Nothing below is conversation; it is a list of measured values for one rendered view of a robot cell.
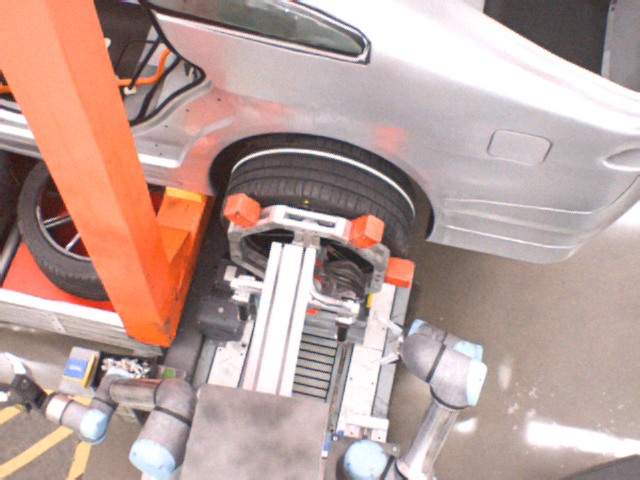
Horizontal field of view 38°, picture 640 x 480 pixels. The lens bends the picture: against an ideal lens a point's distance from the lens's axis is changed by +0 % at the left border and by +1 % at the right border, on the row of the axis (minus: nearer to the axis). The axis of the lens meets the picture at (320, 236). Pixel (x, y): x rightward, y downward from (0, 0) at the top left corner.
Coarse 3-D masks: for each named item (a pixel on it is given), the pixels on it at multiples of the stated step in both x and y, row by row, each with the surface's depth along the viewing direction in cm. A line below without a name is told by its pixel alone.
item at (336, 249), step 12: (276, 204) 303; (288, 204) 301; (336, 216) 301; (276, 228) 344; (252, 240) 332; (264, 240) 338; (276, 240) 342; (288, 240) 334; (324, 240) 328; (264, 252) 339; (336, 252) 331; (348, 252) 342; (360, 264) 335; (372, 264) 328
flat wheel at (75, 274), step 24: (24, 192) 365; (48, 192) 368; (24, 216) 361; (48, 216) 375; (24, 240) 358; (48, 240) 357; (72, 240) 359; (48, 264) 353; (72, 264) 353; (72, 288) 363; (96, 288) 359
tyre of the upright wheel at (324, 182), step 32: (256, 160) 307; (288, 160) 299; (320, 160) 298; (384, 160) 306; (256, 192) 299; (288, 192) 294; (320, 192) 293; (352, 192) 296; (384, 192) 302; (224, 224) 325; (384, 224) 300
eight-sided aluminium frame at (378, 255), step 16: (272, 208) 298; (288, 208) 297; (256, 224) 300; (272, 224) 296; (288, 224) 294; (304, 224) 294; (336, 224) 295; (240, 240) 315; (336, 240) 296; (240, 256) 325; (256, 256) 334; (368, 256) 303; (384, 256) 306; (256, 272) 335; (384, 272) 311; (336, 288) 339; (368, 288) 326
